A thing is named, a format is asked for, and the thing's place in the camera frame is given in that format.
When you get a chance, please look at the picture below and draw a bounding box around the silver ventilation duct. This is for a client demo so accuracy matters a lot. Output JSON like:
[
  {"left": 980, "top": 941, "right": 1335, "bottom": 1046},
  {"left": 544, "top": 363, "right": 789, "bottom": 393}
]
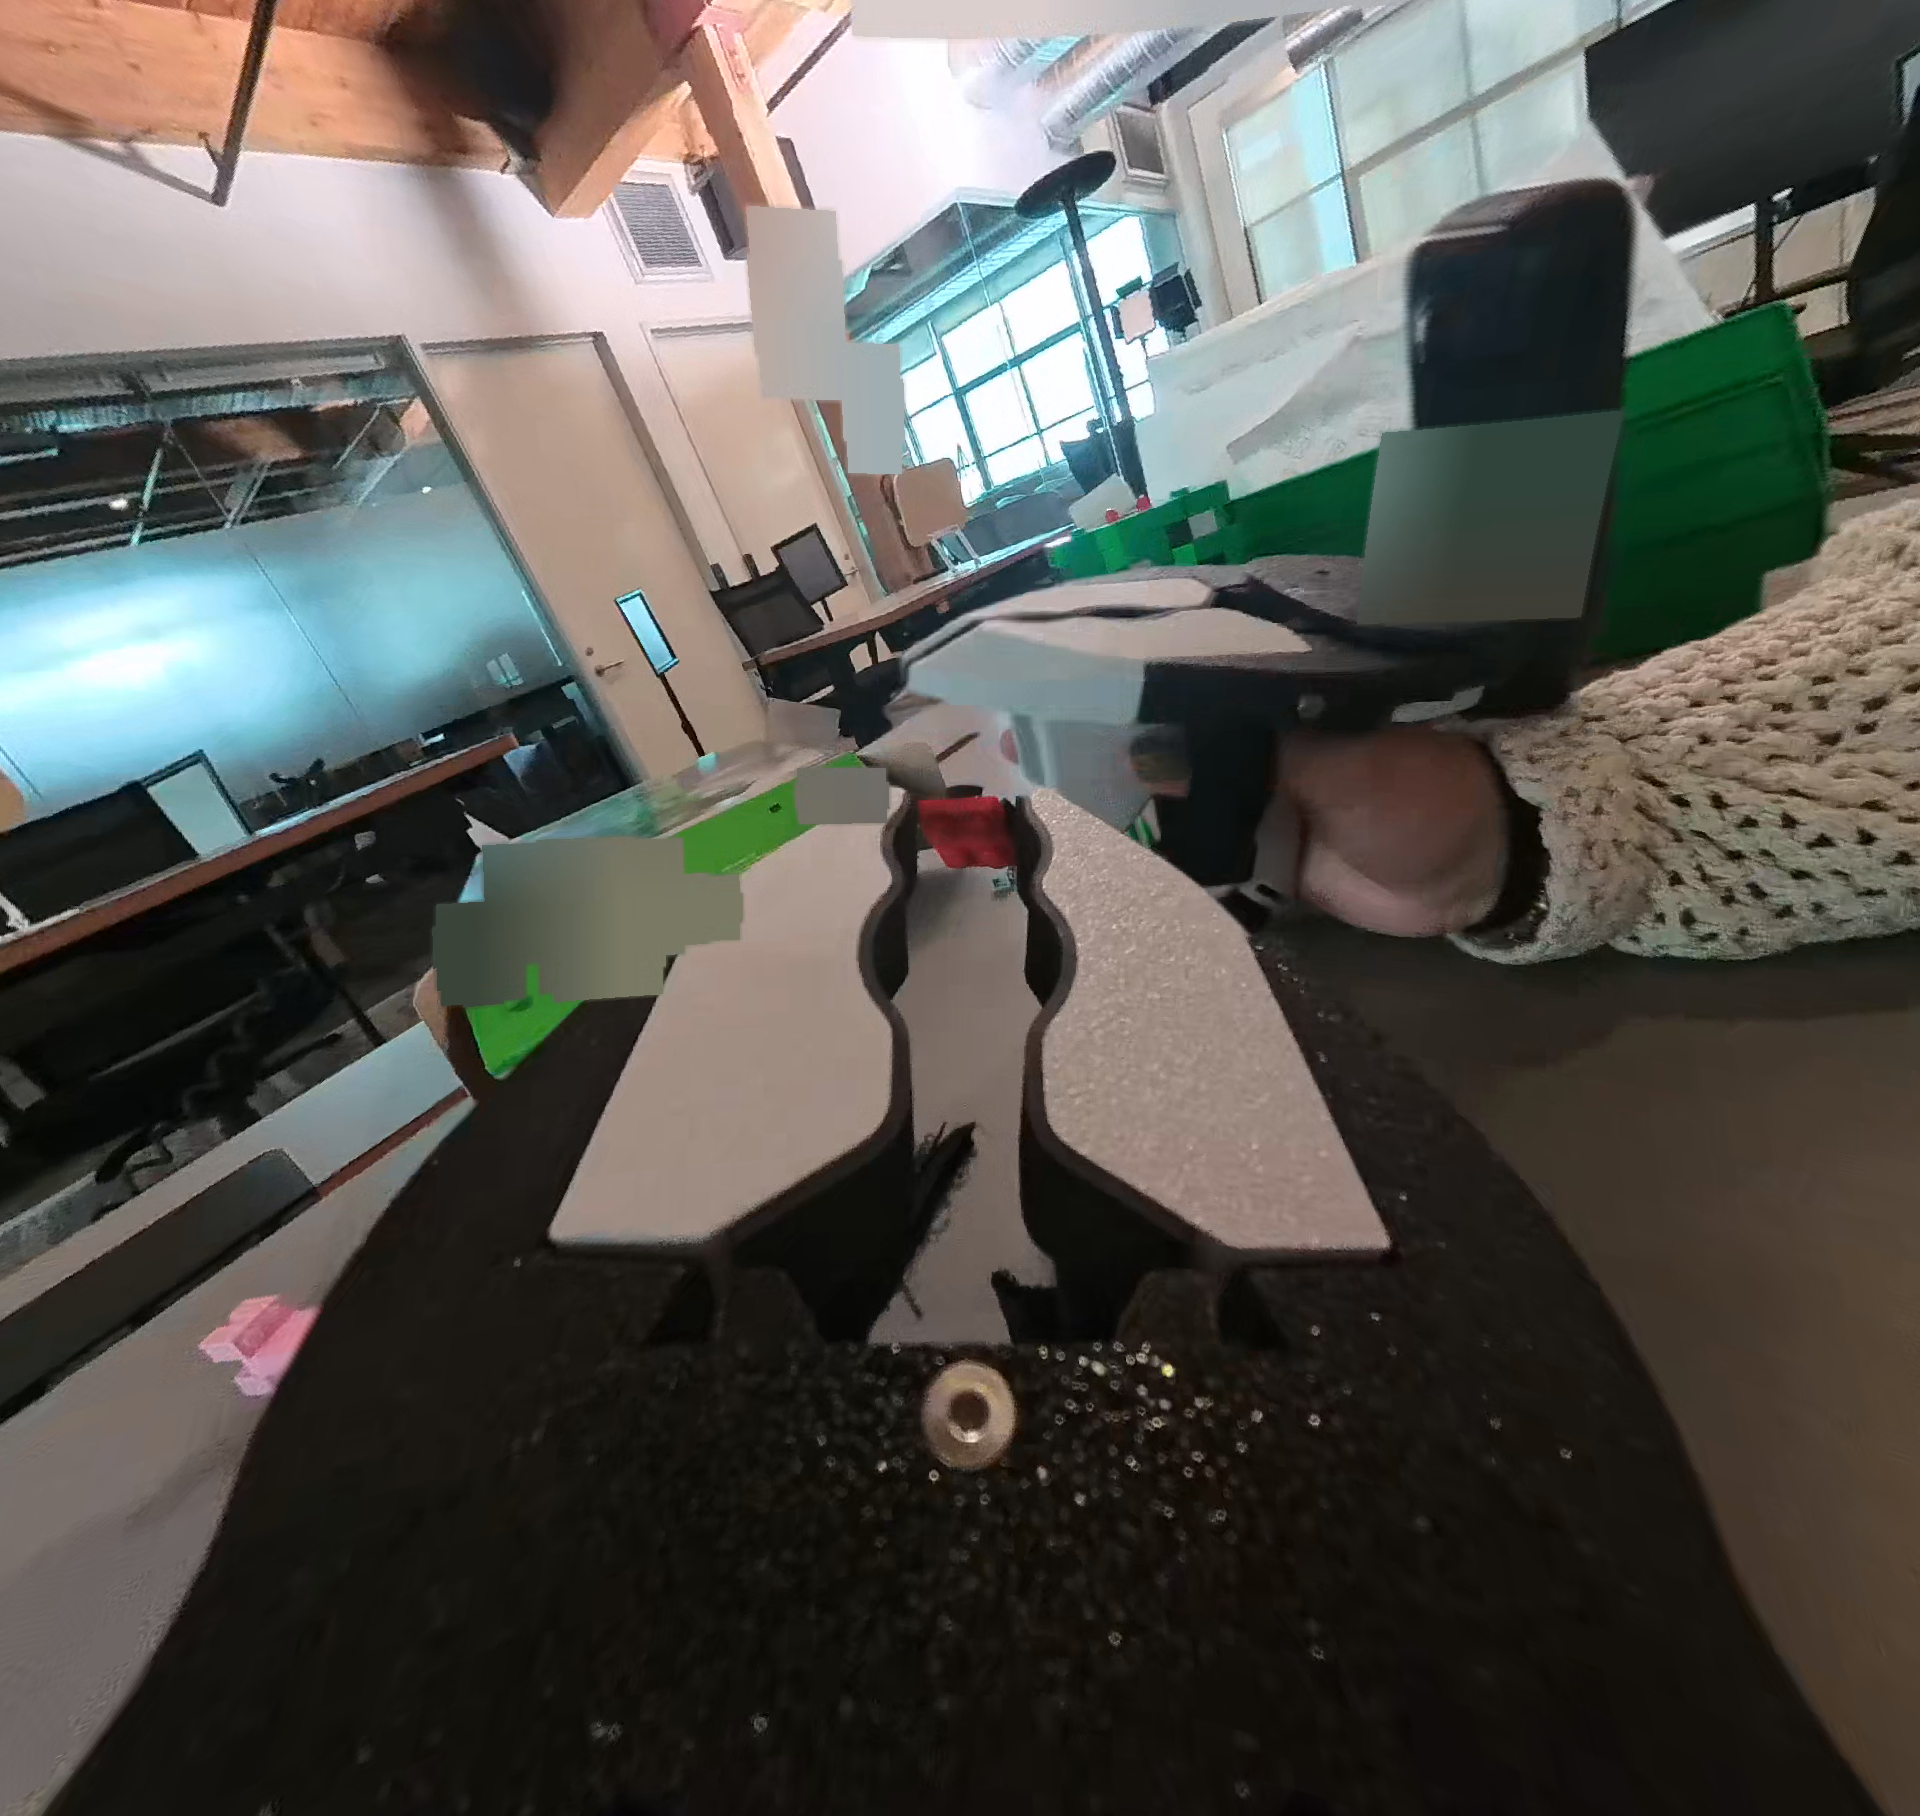
[{"left": 961, "top": 8, "right": 1441, "bottom": 150}]

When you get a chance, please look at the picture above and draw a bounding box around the green lego box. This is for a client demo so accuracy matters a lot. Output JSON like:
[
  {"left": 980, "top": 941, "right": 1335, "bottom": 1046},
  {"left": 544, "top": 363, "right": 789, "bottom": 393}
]
[{"left": 463, "top": 743, "right": 901, "bottom": 1087}]

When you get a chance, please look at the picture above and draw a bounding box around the black monitor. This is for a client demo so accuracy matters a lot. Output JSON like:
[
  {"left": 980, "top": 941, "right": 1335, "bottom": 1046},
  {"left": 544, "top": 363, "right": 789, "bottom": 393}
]
[{"left": 1581, "top": 0, "right": 1920, "bottom": 224}]

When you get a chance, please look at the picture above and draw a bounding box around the small desk monitor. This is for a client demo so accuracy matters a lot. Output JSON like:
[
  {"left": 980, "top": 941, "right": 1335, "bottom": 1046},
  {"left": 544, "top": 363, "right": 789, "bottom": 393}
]
[{"left": 139, "top": 750, "right": 257, "bottom": 863}]

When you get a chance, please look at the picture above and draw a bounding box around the black floor lamp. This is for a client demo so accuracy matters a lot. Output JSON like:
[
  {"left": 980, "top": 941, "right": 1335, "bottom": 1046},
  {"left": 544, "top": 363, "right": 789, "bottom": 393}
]
[{"left": 1013, "top": 148, "right": 1145, "bottom": 441}]

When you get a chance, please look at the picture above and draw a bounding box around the light wooden chair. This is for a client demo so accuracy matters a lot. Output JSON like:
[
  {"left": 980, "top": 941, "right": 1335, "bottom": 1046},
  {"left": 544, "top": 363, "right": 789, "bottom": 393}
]
[{"left": 875, "top": 459, "right": 973, "bottom": 590}]

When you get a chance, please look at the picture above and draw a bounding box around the pink lego piece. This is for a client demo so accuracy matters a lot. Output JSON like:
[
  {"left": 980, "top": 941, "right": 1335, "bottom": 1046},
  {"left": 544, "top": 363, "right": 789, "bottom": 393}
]
[{"left": 194, "top": 1292, "right": 327, "bottom": 1399}]

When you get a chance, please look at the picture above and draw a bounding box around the person's right hand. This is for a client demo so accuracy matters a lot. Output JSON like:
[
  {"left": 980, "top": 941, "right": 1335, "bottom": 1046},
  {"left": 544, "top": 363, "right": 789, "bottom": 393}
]
[{"left": 1277, "top": 726, "right": 1548, "bottom": 941}]

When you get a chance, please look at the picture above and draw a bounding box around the tablet on floor stand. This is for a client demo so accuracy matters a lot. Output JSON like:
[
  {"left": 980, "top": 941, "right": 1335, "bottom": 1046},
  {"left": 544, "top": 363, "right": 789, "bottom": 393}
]
[{"left": 613, "top": 587, "right": 709, "bottom": 763}]

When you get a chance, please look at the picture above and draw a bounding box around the green plastic bin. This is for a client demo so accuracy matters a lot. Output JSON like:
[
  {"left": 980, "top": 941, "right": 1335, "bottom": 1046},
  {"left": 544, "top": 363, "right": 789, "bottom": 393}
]
[{"left": 1049, "top": 302, "right": 1835, "bottom": 666}]

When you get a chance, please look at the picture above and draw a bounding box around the black office chair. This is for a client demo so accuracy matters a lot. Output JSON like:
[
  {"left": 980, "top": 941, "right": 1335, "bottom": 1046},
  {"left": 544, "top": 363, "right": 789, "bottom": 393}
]
[{"left": 711, "top": 524, "right": 852, "bottom": 718}]

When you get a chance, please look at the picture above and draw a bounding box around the white foam packing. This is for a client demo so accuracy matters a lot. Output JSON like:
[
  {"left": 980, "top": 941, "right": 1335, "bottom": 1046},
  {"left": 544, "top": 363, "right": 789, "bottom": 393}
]
[{"left": 1145, "top": 216, "right": 1722, "bottom": 477}]

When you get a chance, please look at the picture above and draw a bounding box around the long wooden desk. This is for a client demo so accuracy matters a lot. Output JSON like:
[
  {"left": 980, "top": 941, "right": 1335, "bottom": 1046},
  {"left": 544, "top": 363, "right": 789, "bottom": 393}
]
[
  {"left": 0, "top": 732, "right": 523, "bottom": 982},
  {"left": 748, "top": 534, "right": 1055, "bottom": 683}
]

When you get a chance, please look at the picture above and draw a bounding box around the red and black lego piece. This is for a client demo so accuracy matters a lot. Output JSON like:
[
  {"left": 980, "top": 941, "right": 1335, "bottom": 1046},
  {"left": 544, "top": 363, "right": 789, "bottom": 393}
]
[{"left": 913, "top": 791, "right": 1010, "bottom": 869}]

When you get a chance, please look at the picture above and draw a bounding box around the studio light panel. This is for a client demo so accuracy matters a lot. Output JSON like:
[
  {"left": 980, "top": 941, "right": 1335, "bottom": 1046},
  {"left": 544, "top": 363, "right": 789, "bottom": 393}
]
[{"left": 1107, "top": 268, "right": 1205, "bottom": 352}]

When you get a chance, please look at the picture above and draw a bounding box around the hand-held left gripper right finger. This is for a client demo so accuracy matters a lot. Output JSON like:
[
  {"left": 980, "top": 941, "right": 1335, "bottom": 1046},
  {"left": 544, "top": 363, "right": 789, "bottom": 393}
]
[{"left": 1017, "top": 789, "right": 1398, "bottom": 1345}]

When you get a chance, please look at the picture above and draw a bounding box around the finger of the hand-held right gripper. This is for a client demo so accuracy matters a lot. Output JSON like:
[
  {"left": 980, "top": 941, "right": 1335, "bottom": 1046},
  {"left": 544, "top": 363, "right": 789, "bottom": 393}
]
[
  {"left": 897, "top": 616, "right": 1153, "bottom": 726},
  {"left": 935, "top": 572, "right": 1252, "bottom": 649}
]

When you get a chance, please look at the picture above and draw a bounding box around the person's right forearm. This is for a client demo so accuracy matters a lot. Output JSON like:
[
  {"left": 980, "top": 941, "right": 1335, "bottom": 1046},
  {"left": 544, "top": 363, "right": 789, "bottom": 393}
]
[{"left": 1443, "top": 496, "right": 1920, "bottom": 968}]

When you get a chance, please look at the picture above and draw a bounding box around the white wall vent grille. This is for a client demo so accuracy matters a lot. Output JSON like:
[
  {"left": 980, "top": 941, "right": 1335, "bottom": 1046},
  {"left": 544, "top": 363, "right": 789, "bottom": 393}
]
[{"left": 605, "top": 173, "right": 709, "bottom": 282}]

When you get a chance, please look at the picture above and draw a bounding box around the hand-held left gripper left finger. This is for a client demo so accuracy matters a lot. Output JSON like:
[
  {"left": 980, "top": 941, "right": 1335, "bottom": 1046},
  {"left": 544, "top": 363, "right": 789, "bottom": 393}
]
[{"left": 548, "top": 793, "right": 921, "bottom": 1348}]

